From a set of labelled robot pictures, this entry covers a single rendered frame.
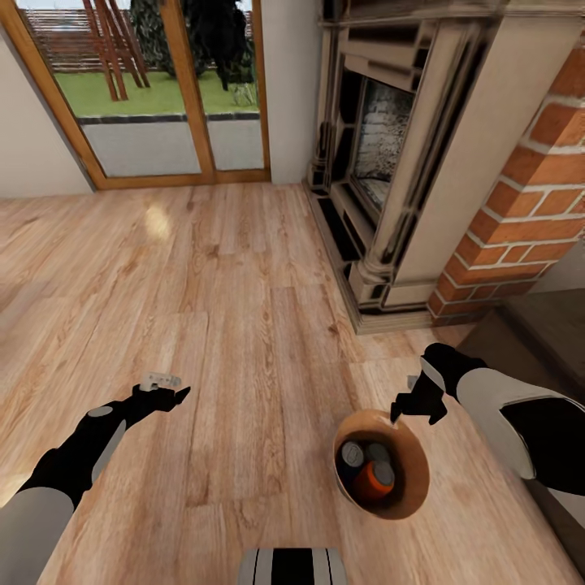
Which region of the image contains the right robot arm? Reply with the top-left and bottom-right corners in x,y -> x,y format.
390,344 -> 585,529

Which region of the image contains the robot trunk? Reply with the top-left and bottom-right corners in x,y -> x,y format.
236,548 -> 349,585

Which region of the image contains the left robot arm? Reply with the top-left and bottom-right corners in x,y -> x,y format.
0,371 -> 191,585

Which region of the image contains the trash can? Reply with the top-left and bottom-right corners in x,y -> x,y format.
333,409 -> 431,522

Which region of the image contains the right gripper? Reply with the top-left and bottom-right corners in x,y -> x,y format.
390,381 -> 448,425

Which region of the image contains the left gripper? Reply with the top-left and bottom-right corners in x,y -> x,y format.
130,384 -> 191,420

